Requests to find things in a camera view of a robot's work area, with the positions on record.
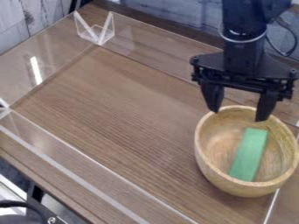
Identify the green rectangular block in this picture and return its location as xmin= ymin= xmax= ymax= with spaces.
xmin=228 ymin=128 xmax=268 ymax=182

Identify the black cable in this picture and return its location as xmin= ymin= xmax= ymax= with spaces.
xmin=0 ymin=200 xmax=29 ymax=224

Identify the clear acrylic corner bracket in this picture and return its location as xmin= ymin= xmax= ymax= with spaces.
xmin=73 ymin=11 xmax=115 ymax=46

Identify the black metal table frame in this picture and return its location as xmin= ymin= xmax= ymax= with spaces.
xmin=24 ymin=183 xmax=80 ymax=224

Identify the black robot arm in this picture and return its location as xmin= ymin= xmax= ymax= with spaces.
xmin=189 ymin=0 xmax=299 ymax=122

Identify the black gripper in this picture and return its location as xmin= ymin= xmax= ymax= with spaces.
xmin=189 ymin=40 xmax=299 ymax=122

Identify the wooden bowl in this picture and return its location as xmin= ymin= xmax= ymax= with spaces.
xmin=193 ymin=105 xmax=299 ymax=198

